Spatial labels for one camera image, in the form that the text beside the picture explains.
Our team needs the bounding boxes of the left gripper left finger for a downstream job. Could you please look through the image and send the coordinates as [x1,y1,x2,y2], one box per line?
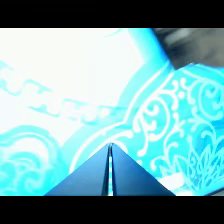
[44,142,111,197]

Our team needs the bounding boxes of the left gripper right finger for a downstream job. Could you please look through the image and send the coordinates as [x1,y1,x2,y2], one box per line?
[110,142,177,197]

